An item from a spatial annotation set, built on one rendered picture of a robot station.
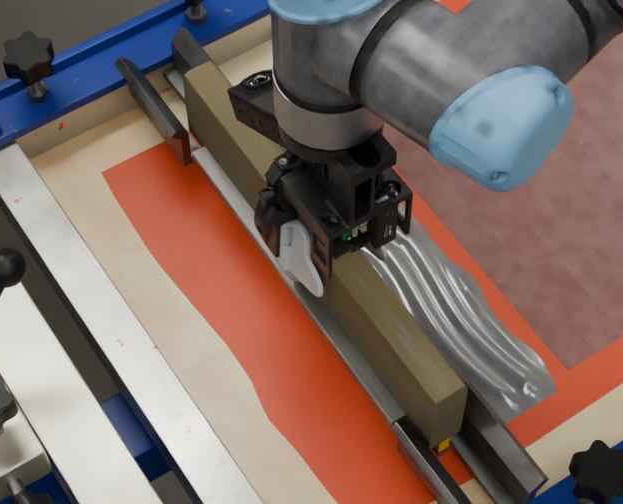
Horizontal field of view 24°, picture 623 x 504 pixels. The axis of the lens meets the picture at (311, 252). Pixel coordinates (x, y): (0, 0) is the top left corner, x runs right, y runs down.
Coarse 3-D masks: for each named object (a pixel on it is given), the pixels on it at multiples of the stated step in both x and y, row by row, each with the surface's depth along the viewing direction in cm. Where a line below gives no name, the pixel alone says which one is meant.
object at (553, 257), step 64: (512, 192) 126; (576, 192) 126; (448, 256) 123; (512, 256) 123; (576, 256) 123; (512, 320) 119; (576, 320) 119; (256, 384) 116; (320, 384) 116; (576, 384) 116; (320, 448) 113; (384, 448) 113; (448, 448) 113
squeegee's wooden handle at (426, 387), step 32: (192, 96) 118; (224, 96) 116; (192, 128) 123; (224, 128) 115; (224, 160) 119; (256, 160) 113; (256, 192) 115; (352, 256) 108; (352, 288) 107; (384, 288) 107; (352, 320) 109; (384, 320) 105; (384, 352) 106; (416, 352) 104; (384, 384) 109; (416, 384) 103; (448, 384) 102; (416, 416) 106; (448, 416) 105
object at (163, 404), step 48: (240, 48) 134; (48, 144) 128; (0, 192) 122; (48, 192) 122; (48, 240) 119; (96, 288) 117; (96, 336) 115; (144, 336) 115; (144, 384) 112; (192, 432) 110; (192, 480) 108; (240, 480) 108
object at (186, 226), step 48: (576, 96) 132; (576, 144) 129; (144, 192) 126; (192, 192) 126; (432, 192) 126; (480, 192) 126; (144, 240) 124; (192, 240) 124; (240, 240) 124; (192, 288) 121; (240, 288) 121; (240, 336) 119
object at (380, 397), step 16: (208, 160) 121; (208, 176) 120; (224, 176) 120; (224, 192) 119; (240, 208) 118; (256, 240) 117; (272, 256) 116; (288, 288) 115; (304, 288) 114; (304, 304) 114; (320, 304) 113; (320, 320) 113; (336, 336) 112; (336, 352) 112; (352, 352) 111; (352, 368) 110; (368, 368) 110; (368, 384) 110; (384, 400) 109; (384, 416) 109; (400, 416) 108
